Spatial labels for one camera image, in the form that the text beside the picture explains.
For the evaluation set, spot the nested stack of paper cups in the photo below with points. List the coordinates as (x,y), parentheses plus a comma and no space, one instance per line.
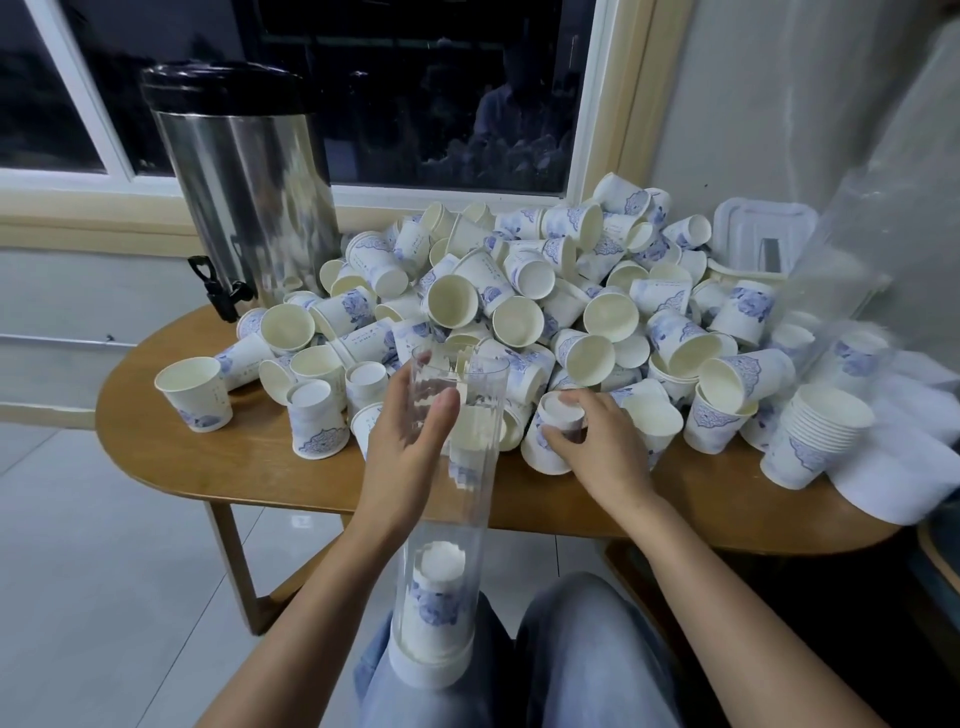
(810,435)
(437,600)

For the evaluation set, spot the person's left hand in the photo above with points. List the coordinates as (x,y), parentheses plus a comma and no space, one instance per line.
(398,473)

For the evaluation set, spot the white framed window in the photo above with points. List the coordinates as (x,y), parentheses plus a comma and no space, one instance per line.
(375,90)

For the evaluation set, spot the clear plastic bag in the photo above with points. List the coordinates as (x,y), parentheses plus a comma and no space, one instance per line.
(885,225)

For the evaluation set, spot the person's right hand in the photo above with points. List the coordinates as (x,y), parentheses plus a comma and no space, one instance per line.
(608,458)

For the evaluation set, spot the dark wooden side counter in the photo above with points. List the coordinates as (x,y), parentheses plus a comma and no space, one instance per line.
(939,558)

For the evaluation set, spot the person's right forearm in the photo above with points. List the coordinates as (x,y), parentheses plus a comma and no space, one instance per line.
(735,630)

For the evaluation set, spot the stainless steel water dispenser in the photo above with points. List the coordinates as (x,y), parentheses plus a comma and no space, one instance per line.
(248,180)

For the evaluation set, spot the white plastic lid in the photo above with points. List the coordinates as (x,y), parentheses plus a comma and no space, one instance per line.
(758,233)

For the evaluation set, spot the pile of paper cups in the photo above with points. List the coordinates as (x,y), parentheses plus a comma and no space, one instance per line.
(495,285)

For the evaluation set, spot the person's left forearm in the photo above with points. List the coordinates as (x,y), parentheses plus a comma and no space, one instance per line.
(308,645)

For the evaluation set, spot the clear plastic cup dispenser tube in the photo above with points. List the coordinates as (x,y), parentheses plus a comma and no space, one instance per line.
(450,495)

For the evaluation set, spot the wooden table leg frame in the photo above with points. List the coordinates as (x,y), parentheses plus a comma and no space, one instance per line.
(237,563)

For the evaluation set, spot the single blue-printed paper cup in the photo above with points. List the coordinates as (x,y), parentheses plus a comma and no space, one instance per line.
(540,447)

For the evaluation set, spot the person's blue jeans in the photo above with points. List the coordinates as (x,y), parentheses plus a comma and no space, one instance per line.
(585,660)

